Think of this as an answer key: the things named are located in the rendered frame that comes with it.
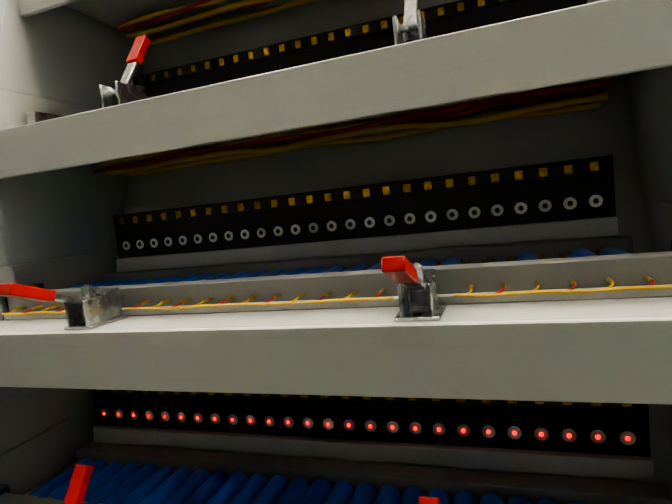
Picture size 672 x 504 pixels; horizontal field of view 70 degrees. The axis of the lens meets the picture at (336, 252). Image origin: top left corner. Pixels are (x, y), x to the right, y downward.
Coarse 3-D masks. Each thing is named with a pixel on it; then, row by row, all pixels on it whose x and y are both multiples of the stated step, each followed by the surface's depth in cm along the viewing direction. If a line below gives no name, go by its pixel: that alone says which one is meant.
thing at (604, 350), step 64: (192, 256) 55; (256, 256) 52; (320, 256) 50; (0, 320) 46; (64, 320) 42; (128, 320) 39; (192, 320) 36; (256, 320) 34; (320, 320) 32; (384, 320) 30; (448, 320) 28; (512, 320) 27; (576, 320) 25; (640, 320) 24; (0, 384) 40; (64, 384) 37; (128, 384) 35; (192, 384) 34; (256, 384) 32; (320, 384) 30; (384, 384) 29; (448, 384) 28; (512, 384) 27; (576, 384) 26; (640, 384) 25
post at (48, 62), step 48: (0, 0) 51; (0, 48) 50; (48, 48) 55; (96, 48) 62; (48, 96) 55; (96, 96) 62; (0, 192) 49; (48, 192) 54; (96, 192) 60; (0, 240) 48; (48, 240) 53; (96, 240) 60; (0, 432) 47
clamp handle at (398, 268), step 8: (392, 256) 24; (400, 256) 24; (384, 264) 24; (392, 264) 24; (400, 264) 23; (408, 264) 24; (384, 272) 24; (392, 272) 24; (400, 272) 24; (408, 272) 24; (416, 272) 26; (400, 280) 26; (408, 280) 26; (416, 280) 26; (416, 288) 29; (424, 288) 30
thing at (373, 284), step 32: (608, 256) 30; (640, 256) 29; (128, 288) 41; (160, 288) 40; (192, 288) 39; (224, 288) 38; (256, 288) 37; (288, 288) 37; (320, 288) 36; (352, 288) 35; (384, 288) 34; (448, 288) 33; (480, 288) 32; (512, 288) 31; (544, 288) 31; (608, 288) 28; (640, 288) 28
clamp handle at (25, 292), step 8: (0, 288) 32; (8, 288) 32; (16, 288) 32; (24, 288) 33; (32, 288) 33; (40, 288) 34; (88, 288) 38; (8, 296) 33; (16, 296) 33; (24, 296) 33; (32, 296) 33; (40, 296) 34; (48, 296) 35; (56, 296) 35; (64, 296) 36; (88, 296) 38; (80, 304) 38
